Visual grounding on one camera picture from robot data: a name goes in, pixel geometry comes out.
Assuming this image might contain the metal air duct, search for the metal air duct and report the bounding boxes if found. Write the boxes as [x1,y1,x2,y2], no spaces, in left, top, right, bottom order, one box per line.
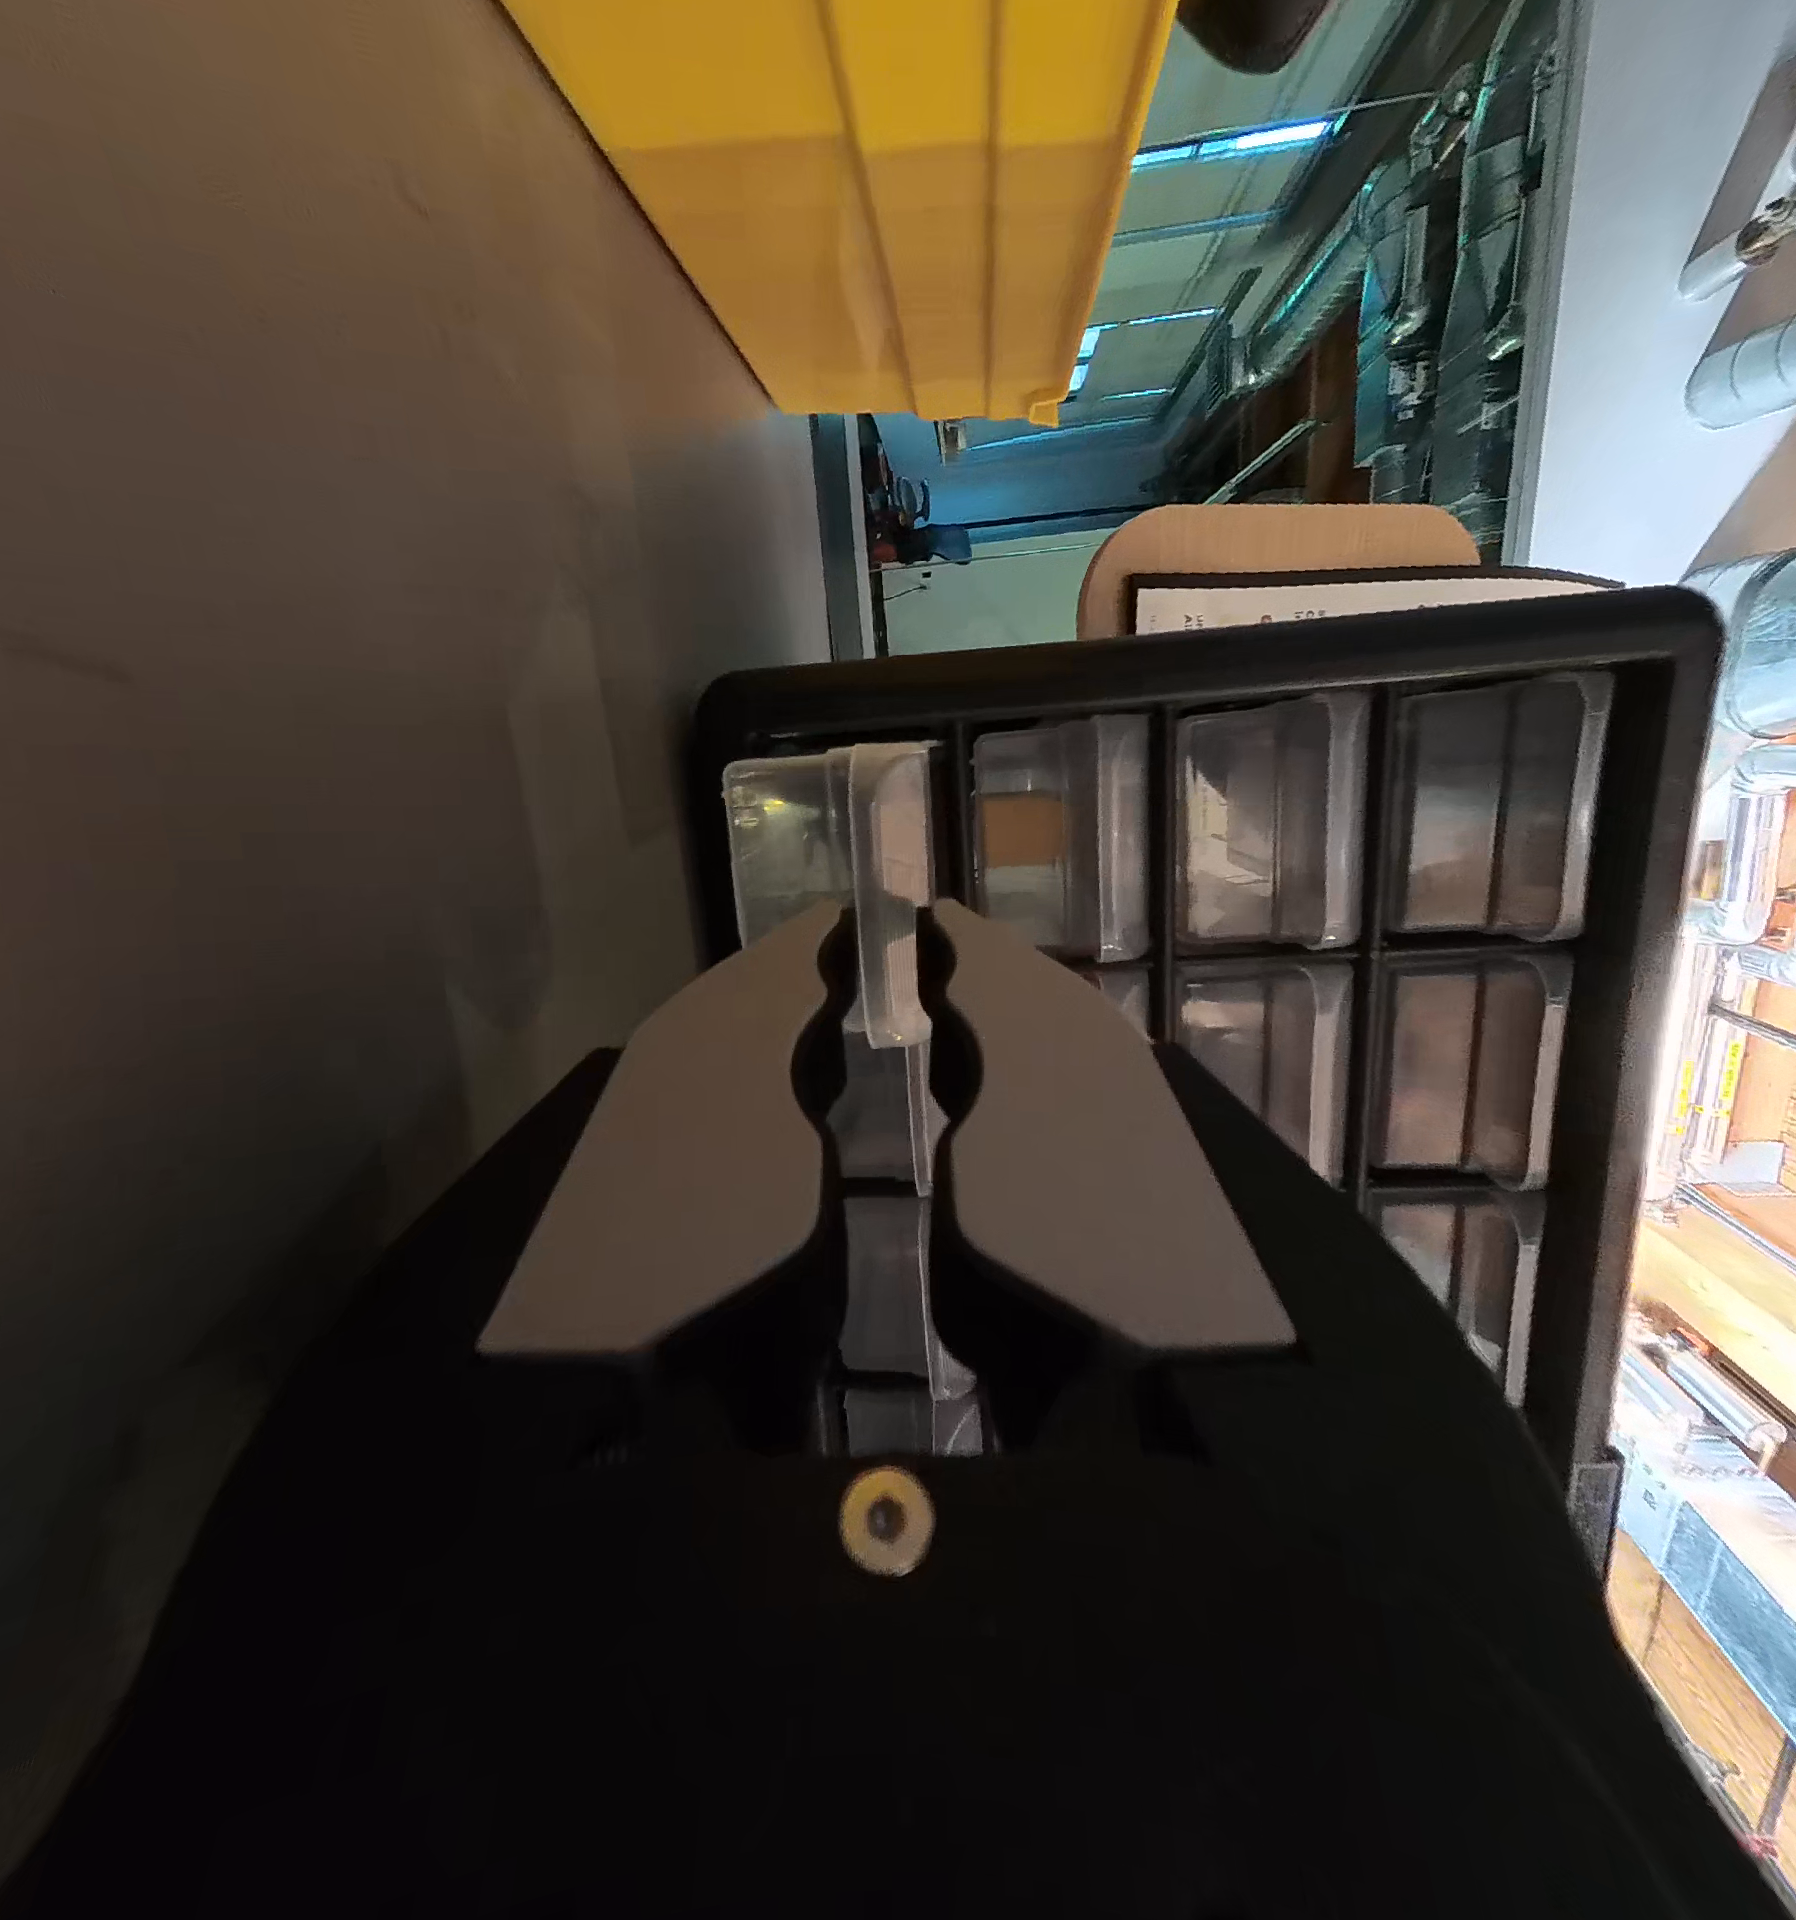
[1618,1366,1796,1832]

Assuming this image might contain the clear plastic drawer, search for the clear plastic drawer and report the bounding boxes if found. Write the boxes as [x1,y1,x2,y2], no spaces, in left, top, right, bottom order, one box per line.
[719,739,995,1457]

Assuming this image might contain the silver pipe bundle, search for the silver pipe bundle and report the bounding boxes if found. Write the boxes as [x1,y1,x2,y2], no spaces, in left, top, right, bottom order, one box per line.
[1663,90,1796,1202]

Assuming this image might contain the glass partition wall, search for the glass partition wall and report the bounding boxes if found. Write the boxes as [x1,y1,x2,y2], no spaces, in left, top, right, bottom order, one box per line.
[853,0,1574,646]

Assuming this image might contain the yellow plastic bin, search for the yellow plastic bin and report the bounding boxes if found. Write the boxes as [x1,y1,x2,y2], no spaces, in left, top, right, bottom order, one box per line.
[496,0,1185,422]

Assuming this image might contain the black round ribbed disc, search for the black round ribbed disc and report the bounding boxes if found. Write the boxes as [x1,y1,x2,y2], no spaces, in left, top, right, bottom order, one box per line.
[1174,0,1344,71]

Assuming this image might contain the black drawer cabinet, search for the black drawer cabinet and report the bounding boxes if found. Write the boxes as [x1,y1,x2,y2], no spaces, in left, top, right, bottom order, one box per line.
[690,587,1723,1489]

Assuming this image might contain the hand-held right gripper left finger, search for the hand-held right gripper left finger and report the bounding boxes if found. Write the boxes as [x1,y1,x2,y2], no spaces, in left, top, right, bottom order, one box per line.
[480,912,853,1369]

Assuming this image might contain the printed instruction sheet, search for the printed instruction sheet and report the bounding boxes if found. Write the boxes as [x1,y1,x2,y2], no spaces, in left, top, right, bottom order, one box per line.
[1135,571,1625,636]

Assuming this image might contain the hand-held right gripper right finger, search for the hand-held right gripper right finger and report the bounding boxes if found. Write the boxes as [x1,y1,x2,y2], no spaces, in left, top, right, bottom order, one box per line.
[918,900,1297,1369]

